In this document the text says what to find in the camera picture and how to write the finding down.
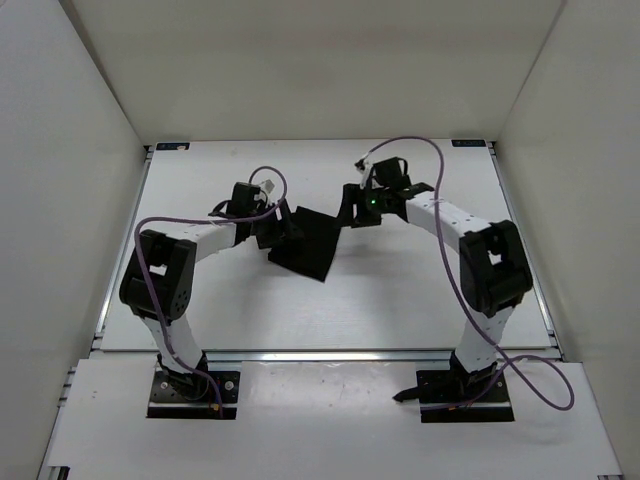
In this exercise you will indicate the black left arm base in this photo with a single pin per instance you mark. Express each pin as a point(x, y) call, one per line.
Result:
point(190, 396)

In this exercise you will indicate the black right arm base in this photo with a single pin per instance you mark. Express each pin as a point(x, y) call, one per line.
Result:
point(457, 396)

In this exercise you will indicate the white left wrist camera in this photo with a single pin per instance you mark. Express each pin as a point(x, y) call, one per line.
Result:
point(266, 187)

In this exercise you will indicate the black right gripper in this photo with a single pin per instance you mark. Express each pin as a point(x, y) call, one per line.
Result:
point(354, 196)

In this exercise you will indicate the dark left corner label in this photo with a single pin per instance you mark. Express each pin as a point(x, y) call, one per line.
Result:
point(172, 146)

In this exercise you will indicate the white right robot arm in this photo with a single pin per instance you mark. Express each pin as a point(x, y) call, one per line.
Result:
point(493, 271)

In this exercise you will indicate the dark right corner label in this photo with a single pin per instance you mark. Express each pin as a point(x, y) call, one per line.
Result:
point(468, 143)

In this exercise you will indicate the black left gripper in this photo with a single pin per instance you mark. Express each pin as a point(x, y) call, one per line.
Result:
point(281, 228)

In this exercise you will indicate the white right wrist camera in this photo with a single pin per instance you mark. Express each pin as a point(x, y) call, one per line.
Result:
point(364, 167)

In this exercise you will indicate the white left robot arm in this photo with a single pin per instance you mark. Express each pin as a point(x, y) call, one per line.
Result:
point(158, 281)

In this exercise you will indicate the black skirt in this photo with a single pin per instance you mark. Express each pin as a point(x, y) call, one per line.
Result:
point(312, 255)

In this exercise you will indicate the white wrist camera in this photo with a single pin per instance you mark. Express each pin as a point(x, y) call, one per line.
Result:
point(266, 187)
point(364, 167)

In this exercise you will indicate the dark corner label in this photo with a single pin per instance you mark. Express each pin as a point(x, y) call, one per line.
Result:
point(468, 143)
point(172, 146)

